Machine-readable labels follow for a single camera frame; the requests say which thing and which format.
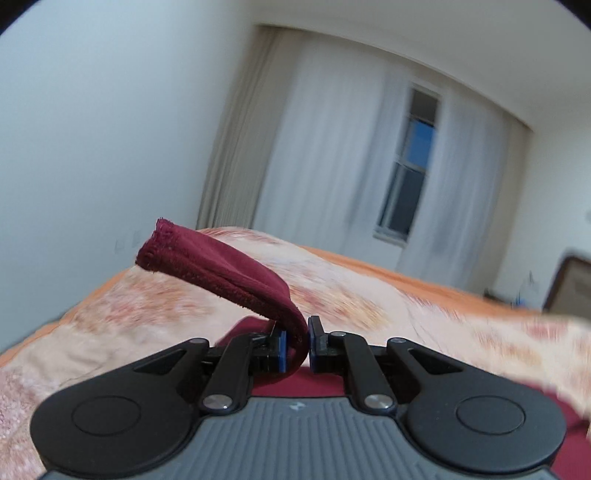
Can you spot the white wall switch plate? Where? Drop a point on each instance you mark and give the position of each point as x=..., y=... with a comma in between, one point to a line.
x=127, y=241

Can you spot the floral beige blanket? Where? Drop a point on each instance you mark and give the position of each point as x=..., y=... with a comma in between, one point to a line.
x=369, y=300

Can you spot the beige curtain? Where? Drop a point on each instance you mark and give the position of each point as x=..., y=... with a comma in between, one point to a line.
x=515, y=207
x=240, y=138

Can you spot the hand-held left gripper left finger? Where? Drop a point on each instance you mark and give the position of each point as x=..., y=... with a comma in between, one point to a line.
x=282, y=351

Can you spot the window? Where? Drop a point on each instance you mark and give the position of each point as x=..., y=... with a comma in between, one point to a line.
x=408, y=170

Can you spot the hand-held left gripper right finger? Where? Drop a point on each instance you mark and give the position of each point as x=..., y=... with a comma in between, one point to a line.
x=312, y=345

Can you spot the dark red cloth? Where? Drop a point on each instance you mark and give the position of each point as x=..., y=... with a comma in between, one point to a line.
x=217, y=263

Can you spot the small blue item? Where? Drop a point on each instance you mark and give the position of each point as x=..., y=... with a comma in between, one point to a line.
x=521, y=301

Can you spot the dark nightstand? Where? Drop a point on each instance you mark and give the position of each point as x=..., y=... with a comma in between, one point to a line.
x=496, y=295

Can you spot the brown padded headboard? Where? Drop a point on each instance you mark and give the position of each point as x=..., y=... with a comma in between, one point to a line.
x=570, y=286

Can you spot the wall socket with charger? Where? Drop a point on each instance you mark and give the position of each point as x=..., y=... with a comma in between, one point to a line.
x=532, y=278

